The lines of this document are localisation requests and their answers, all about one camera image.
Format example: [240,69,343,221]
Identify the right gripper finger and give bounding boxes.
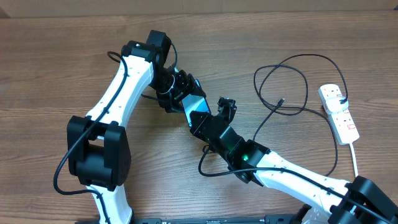
[218,97,237,122]
[190,111,215,133]

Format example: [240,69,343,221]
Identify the white power strip cord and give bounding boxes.
[348,142,360,179]

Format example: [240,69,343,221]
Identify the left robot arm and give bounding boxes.
[63,30,210,223]

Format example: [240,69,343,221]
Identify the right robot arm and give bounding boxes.
[183,96,397,223]

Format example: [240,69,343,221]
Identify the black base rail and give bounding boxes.
[74,213,308,224]

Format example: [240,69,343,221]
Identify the white USB charger plug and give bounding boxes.
[323,96,349,114]

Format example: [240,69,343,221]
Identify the white power strip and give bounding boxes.
[318,84,359,145]

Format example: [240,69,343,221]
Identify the blue Samsung Galaxy smartphone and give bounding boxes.
[182,95,211,128]

